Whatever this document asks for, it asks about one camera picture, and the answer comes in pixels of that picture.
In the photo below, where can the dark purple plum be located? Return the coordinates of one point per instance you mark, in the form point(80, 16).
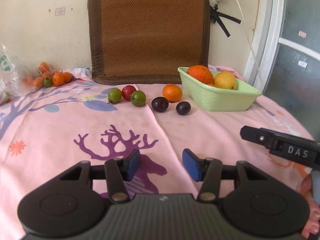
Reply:
point(183, 108)
point(160, 104)

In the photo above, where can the pile tangerine right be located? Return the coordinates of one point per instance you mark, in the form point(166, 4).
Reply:
point(68, 77)

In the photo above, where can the light green plastic basin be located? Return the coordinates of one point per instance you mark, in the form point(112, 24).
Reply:
point(218, 100)

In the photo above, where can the large yellow grapefruit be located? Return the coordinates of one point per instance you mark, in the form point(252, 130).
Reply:
point(225, 80)

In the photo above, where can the pink printed bedsheet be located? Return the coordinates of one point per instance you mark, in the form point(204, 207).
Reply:
point(49, 130)

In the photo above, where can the green tomato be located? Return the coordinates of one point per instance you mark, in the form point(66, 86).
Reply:
point(114, 95)
point(138, 98)

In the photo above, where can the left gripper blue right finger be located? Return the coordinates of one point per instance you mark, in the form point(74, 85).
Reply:
point(208, 171)

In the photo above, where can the red tomato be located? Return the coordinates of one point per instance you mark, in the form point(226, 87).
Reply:
point(127, 91)

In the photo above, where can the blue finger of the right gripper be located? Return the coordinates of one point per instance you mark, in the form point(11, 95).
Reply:
point(260, 136)

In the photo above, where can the brown woven seat cushion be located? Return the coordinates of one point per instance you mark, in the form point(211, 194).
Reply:
point(146, 41)

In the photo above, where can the pile tangerine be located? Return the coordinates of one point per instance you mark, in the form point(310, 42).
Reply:
point(58, 79)
point(44, 67)
point(68, 77)

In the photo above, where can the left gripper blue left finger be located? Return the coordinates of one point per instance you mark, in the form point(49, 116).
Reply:
point(117, 171)

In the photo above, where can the wall sticker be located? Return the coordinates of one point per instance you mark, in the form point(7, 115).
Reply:
point(60, 11)

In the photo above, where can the clear plastic bag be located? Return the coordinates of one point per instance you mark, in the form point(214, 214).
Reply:
point(13, 70)

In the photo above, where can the large orange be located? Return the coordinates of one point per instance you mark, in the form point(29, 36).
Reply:
point(201, 73)

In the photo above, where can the pile tangerine front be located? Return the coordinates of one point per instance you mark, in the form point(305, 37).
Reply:
point(58, 79)

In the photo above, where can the pile tangerine back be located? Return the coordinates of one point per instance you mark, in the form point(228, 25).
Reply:
point(44, 67)

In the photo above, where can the white window frame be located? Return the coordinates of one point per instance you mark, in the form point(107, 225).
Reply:
point(291, 23)

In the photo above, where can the pile green fruit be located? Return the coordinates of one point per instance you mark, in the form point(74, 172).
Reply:
point(47, 82)

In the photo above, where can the right human hand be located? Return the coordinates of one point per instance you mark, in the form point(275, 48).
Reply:
point(311, 204)

